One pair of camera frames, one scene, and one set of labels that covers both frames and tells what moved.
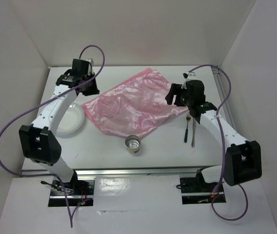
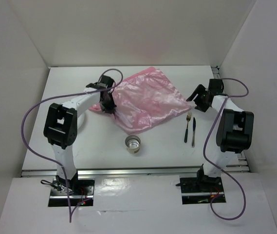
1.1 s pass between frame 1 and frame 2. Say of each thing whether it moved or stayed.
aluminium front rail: stayed
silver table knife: stayed
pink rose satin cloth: moved
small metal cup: stayed
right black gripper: moved
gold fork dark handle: stayed
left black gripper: moved
